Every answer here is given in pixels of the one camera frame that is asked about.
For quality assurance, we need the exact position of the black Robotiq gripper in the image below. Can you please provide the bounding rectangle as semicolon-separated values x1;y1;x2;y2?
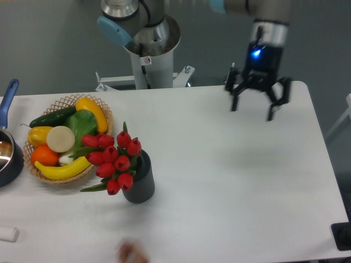
225;43;291;121

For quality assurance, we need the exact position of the red tulip bouquet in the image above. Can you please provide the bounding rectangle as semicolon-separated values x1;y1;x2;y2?
72;122;142;196

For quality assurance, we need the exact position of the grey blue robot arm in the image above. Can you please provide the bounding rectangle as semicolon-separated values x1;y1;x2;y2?
97;1;292;121

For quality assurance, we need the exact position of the dark grey ribbed vase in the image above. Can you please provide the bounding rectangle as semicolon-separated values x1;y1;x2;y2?
122;150;155;204

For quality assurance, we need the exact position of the blurred human hand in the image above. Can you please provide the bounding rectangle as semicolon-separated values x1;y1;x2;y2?
117;239;150;263

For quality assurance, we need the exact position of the black device at table edge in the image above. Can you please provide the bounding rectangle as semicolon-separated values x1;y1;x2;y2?
331;222;351;251

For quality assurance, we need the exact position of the yellow squash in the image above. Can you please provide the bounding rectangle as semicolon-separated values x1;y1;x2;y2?
76;98;108;133

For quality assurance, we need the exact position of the green bok choy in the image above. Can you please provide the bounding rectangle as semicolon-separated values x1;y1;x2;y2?
59;110;98;166

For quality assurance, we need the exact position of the woven wicker basket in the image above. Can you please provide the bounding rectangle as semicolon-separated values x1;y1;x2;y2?
23;94;114;184

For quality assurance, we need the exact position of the yellow banana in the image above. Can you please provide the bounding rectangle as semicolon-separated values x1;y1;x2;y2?
35;157;90;180

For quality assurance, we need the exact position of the green cucumber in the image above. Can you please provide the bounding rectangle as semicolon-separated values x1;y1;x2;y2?
21;106;76;128

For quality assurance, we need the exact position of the beige round disc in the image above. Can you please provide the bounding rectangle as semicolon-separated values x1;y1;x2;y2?
46;126;75;153

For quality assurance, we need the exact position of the orange fruit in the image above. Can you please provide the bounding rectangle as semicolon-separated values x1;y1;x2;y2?
31;145;59;167

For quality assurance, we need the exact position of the yellow bell pepper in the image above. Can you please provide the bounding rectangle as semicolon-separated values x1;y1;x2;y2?
27;126;53;147

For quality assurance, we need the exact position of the white cylindrical object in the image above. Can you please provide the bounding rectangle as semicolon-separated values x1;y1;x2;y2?
0;226;19;243

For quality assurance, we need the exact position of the white metal base frame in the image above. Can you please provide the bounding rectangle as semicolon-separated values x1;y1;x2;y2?
95;65;195;92

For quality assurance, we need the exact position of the white frame at right edge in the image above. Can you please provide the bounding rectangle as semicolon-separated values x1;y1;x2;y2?
325;94;350;141

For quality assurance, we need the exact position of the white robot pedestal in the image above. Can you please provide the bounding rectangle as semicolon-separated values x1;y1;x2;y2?
124;14;180;77

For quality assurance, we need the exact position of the dark pot with blue handle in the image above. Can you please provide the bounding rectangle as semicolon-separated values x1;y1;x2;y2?
1;79;24;187

